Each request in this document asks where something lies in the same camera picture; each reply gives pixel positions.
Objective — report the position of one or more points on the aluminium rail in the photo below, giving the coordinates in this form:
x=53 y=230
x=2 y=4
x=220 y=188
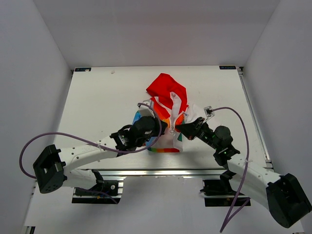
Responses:
x=175 y=172
x=255 y=122

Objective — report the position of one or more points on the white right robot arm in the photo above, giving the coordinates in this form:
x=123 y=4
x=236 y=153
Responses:
x=282 y=195

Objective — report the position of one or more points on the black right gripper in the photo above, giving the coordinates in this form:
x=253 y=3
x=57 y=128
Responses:
x=191 y=129

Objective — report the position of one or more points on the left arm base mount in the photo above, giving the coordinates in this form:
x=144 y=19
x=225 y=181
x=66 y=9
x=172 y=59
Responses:
x=105 y=191

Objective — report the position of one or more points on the left blue corner label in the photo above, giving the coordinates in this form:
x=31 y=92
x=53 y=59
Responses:
x=83 y=69

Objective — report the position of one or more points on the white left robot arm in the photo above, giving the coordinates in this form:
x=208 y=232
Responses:
x=56 y=168

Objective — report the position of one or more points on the right blue corner label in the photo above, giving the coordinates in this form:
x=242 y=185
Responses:
x=227 y=67

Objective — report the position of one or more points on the aluminium right side rail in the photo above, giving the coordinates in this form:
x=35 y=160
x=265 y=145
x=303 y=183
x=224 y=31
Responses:
x=255 y=122

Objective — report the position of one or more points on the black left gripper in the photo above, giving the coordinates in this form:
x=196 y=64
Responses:
x=157 y=125

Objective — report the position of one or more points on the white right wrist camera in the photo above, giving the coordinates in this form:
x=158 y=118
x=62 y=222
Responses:
x=209 y=112

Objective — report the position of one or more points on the aluminium front rail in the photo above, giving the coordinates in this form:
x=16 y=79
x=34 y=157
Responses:
x=175 y=172

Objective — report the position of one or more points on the blue corner label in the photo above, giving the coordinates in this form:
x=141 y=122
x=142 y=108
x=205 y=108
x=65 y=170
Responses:
x=83 y=69
x=227 y=67

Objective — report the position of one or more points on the rainbow red kids jacket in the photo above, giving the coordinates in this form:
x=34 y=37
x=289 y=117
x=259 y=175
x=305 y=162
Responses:
x=172 y=106

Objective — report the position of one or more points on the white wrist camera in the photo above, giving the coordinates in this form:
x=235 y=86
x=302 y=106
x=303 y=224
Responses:
x=209 y=112
x=145 y=108

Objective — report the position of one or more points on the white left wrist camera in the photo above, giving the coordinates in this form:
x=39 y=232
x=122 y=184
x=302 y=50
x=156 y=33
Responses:
x=145 y=108

